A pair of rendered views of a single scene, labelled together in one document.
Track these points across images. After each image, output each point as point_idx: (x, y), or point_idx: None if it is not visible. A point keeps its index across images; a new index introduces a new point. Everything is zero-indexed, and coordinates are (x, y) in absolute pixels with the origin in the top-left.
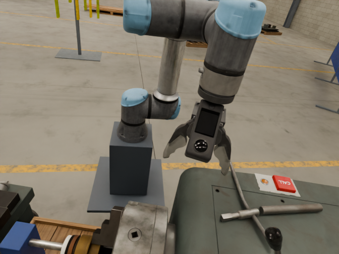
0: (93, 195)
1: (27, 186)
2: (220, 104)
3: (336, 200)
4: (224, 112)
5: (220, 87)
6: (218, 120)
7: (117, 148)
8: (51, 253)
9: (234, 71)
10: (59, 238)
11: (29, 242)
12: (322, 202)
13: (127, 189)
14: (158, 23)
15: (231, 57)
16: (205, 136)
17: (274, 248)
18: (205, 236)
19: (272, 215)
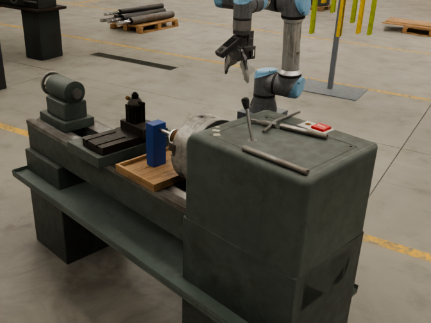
0: None
1: None
2: (236, 34)
3: (353, 142)
4: (251, 46)
5: (235, 25)
6: (234, 41)
7: (242, 116)
8: (169, 162)
9: (238, 18)
10: None
11: (159, 128)
12: (337, 139)
13: None
14: (225, 2)
15: (236, 12)
16: (224, 47)
17: (243, 106)
18: (233, 122)
19: (286, 131)
